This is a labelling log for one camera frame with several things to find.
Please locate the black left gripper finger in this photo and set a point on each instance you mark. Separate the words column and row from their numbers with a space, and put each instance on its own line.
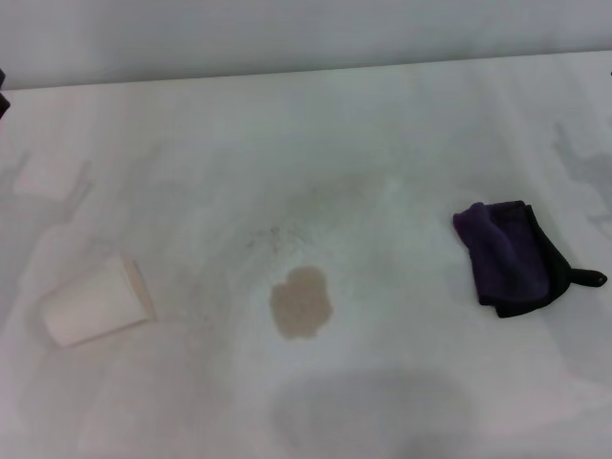
column 1, row 79
column 3, row 105

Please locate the white paper cup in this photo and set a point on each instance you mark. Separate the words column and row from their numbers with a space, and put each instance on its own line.
column 95, row 306

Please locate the purple rag with black trim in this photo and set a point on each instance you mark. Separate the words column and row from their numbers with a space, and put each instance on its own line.
column 507, row 253

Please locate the brown water stain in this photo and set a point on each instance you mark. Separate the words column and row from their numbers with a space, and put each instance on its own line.
column 301, row 303

